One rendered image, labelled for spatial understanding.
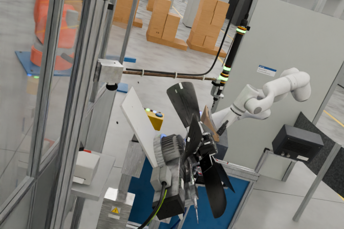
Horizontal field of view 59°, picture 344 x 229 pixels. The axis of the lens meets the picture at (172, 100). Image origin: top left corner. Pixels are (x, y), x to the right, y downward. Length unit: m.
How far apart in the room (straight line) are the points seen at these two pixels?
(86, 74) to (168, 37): 8.03
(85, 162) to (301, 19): 2.63
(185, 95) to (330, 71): 2.39
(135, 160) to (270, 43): 2.27
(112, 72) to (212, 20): 8.58
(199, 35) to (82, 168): 8.38
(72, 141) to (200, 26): 8.57
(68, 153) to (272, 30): 2.61
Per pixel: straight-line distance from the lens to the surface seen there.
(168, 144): 1.57
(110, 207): 1.69
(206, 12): 9.61
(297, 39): 3.52
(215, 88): 1.56
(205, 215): 2.51
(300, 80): 1.85
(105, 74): 1.19
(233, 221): 2.53
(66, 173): 1.39
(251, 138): 3.81
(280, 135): 2.19
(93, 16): 1.11
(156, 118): 2.01
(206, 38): 9.79
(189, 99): 1.61
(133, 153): 1.57
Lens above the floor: 1.95
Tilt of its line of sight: 22 degrees down
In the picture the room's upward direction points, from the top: 17 degrees clockwise
